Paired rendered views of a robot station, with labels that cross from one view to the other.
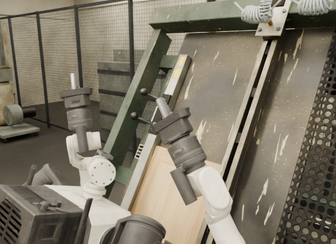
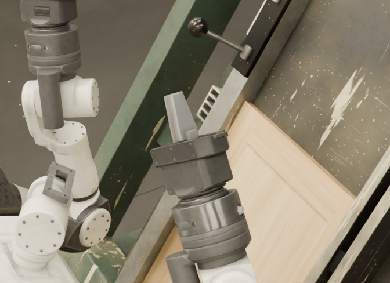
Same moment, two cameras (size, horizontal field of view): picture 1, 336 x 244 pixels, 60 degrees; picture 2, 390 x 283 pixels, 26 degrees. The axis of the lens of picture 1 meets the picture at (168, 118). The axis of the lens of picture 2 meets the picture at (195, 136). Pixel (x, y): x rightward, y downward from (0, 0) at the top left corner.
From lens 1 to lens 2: 53 cm
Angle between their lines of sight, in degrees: 28
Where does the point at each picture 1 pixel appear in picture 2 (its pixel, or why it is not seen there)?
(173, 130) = (185, 177)
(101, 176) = (37, 238)
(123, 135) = (188, 47)
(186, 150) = (199, 229)
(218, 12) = not seen: outside the picture
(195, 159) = (214, 251)
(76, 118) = (40, 52)
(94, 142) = (79, 105)
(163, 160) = (251, 144)
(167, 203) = not seen: hidden behind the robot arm
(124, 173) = not seen: hidden behind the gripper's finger
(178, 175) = (177, 271)
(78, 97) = (47, 5)
